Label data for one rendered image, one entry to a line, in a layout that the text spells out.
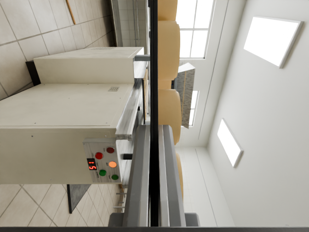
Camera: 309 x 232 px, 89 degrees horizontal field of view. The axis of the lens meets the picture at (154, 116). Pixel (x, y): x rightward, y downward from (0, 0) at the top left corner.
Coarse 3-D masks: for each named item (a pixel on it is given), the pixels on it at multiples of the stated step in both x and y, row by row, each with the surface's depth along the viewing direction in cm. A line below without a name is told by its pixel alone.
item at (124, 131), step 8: (136, 88) 117; (136, 96) 102; (128, 104) 89; (136, 104) 89; (128, 112) 80; (136, 112) 85; (120, 120) 73; (128, 120) 73; (120, 128) 66; (128, 128) 67; (120, 136) 63; (128, 136) 63
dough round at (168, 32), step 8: (160, 24) 12; (168, 24) 12; (176, 24) 12; (160, 32) 12; (168, 32) 12; (176, 32) 12; (160, 40) 12; (168, 40) 12; (176, 40) 12; (160, 48) 12; (168, 48) 12; (176, 48) 12; (160, 56) 12; (168, 56) 12; (176, 56) 12; (160, 64) 13; (168, 64) 13; (176, 64) 13; (160, 72) 13; (168, 72) 13; (176, 72) 14; (160, 80) 15
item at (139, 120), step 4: (148, 80) 252; (140, 100) 174; (140, 104) 164; (140, 112) 147; (140, 116) 139; (136, 120) 133; (140, 120) 133; (136, 124) 127; (140, 124) 127; (136, 128) 122; (132, 136) 112; (132, 140) 108; (132, 144) 104; (132, 148) 100; (132, 152) 97; (128, 160) 91; (128, 164) 88; (128, 168) 85; (128, 172) 83; (124, 176) 80; (128, 176) 80; (124, 180) 78; (128, 180) 78; (124, 184) 76
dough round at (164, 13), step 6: (162, 0) 13; (168, 0) 13; (174, 0) 13; (162, 6) 14; (168, 6) 14; (174, 6) 14; (162, 12) 14; (168, 12) 14; (174, 12) 14; (162, 18) 14; (168, 18) 14; (174, 18) 15
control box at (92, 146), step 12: (84, 144) 65; (96, 144) 65; (108, 144) 65; (108, 156) 68; (96, 168) 71; (108, 168) 71; (120, 168) 74; (96, 180) 75; (108, 180) 75; (120, 180) 75
